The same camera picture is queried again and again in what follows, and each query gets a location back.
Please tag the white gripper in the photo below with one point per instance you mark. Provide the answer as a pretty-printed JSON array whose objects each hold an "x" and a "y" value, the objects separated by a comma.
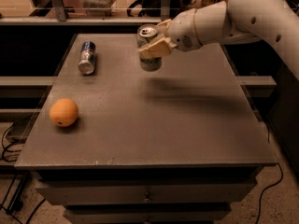
[{"x": 183, "y": 29}]

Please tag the green white 7up can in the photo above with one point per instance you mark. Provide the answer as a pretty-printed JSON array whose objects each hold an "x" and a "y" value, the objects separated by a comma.
[{"x": 145, "y": 34}]

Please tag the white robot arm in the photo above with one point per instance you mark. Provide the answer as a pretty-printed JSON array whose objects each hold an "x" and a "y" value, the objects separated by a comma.
[{"x": 230, "y": 22}]

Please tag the blue silver energy drink can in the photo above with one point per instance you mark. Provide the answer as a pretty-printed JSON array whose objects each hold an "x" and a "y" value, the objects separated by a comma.
[{"x": 86, "y": 64}]

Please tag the dark bag on shelf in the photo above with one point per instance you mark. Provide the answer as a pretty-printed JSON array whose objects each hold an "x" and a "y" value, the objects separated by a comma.
[{"x": 152, "y": 8}]

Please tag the clear plastic container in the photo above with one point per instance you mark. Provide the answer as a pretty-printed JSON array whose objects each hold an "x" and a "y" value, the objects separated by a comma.
[{"x": 98, "y": 7}]

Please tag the grey drawer cabinet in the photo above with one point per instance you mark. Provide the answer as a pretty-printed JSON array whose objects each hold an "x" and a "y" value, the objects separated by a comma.
[{"x": 187, "y": 123}]

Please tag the orange fruit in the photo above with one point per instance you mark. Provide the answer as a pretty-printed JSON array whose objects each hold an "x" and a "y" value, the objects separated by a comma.
[{"x": 64, "y": 112}]

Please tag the upper drawer with knob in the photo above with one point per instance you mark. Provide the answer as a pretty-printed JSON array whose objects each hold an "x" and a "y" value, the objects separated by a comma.
[{"x": 84, "y": 193}]

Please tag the drawer with knob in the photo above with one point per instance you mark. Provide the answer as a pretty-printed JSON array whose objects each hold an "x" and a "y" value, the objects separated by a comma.
[
  {"x": 142, "y": 217},
  {"x": 84, "y": 193}
]

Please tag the lower drawer with knob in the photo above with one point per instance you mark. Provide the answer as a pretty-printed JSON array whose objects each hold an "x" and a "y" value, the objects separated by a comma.
[{"x": 142, "y": 217}]

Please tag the metal shelf rail frame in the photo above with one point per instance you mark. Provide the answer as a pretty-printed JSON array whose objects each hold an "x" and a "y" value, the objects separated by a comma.
[{"x": 71, "y": 12}]

